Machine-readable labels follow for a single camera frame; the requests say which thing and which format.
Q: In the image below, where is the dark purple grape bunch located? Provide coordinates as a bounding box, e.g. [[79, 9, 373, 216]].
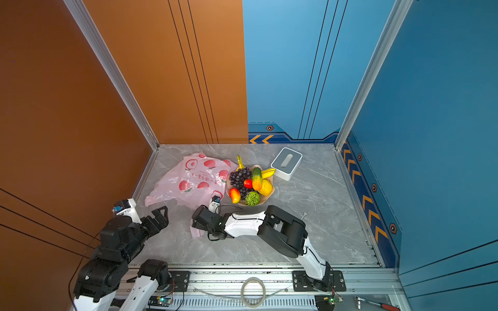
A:
[[230, 167, 253, 200]]

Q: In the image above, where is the yellow banana bunch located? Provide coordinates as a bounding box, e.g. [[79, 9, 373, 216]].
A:
[[237, 155, 276, 179]]

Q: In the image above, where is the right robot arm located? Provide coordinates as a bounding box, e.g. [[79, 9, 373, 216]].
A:
[[192, 206, 333, 292]]

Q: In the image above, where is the red apple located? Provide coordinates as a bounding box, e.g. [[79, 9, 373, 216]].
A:
[[243, 178, 253, 189]]

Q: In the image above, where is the aluminium corner post right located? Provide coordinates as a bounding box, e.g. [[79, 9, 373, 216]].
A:
[[335, 0, 414, 150]]

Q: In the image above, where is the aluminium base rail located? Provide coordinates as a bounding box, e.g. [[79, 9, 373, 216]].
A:
[[144, 264, 411, 310]]

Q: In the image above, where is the pink printed plastic bag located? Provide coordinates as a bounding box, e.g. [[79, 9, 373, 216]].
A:
[[144, 152, 239, 238]]

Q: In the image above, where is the coiled clear tube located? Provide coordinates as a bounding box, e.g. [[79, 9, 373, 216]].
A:
[[193, 277, 289, 308]]

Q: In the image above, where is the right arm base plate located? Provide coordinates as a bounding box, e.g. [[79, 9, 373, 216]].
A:
[[292, 270, 347, 292]]

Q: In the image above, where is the green orange mango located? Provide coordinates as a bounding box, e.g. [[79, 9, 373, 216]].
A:
[[252, 167, 263, 191]]

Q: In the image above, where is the wooden fruit plate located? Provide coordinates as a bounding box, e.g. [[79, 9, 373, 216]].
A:
[[227, 166, 276, 207]]

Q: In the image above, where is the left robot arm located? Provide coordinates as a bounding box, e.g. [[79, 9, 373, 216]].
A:
[[71, 206, 172, 310]]

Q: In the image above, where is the left green circuit board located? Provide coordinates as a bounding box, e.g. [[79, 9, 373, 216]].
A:
[[147, 295, 174, 308]]

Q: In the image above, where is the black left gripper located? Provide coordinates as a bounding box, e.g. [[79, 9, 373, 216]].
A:
[[122, 203, 169, 264]]

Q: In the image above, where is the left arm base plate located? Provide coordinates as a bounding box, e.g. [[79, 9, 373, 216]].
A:
[[165, 270, 191, 293]]

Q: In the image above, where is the green circuit board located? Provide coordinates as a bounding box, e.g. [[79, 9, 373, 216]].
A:
[[314, 295, 343, 311], [147, 295, 174, 308]]

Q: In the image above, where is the red yellow mango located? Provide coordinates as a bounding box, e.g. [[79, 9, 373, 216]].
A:
[[229, 187, 241, 204]]

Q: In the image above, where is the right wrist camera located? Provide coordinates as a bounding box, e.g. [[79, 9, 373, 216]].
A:
[[208, 196, 221, 215]]

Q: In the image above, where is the right green circuit board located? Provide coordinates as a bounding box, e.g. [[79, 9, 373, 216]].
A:
[[314, 295, 343, 311]]

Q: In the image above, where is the aluminium corner post left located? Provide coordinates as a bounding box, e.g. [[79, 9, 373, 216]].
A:
[[63, 0, 160, 151]]

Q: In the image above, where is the red handled screwdriver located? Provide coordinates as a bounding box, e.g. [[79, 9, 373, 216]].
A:
[[354, 296, 400, 311]]

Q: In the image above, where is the yellow bell pepper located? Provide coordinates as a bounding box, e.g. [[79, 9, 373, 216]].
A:
[[258, 179, 274, 196]]

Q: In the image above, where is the aluminium corner post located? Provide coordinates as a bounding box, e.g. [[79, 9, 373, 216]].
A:
[[63, 0, 160, 151], [335, 0, 414, 150]]

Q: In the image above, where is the white grey tissue box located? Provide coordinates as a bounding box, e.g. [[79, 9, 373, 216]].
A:
[[271, 147, 303, 181]]

